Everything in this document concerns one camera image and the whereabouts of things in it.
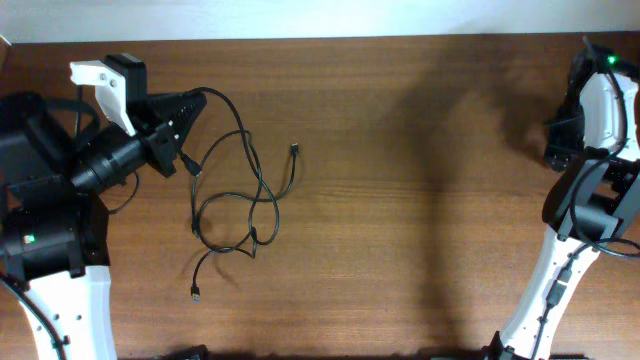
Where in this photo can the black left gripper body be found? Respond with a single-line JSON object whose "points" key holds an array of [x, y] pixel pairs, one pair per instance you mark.
{"points": [[159, 146]]}

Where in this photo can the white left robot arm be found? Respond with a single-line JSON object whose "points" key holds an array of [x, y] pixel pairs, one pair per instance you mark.
{"points": [[57, 157]]}

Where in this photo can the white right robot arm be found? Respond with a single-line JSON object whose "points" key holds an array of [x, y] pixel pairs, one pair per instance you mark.
{"points": [[593, 144]]}

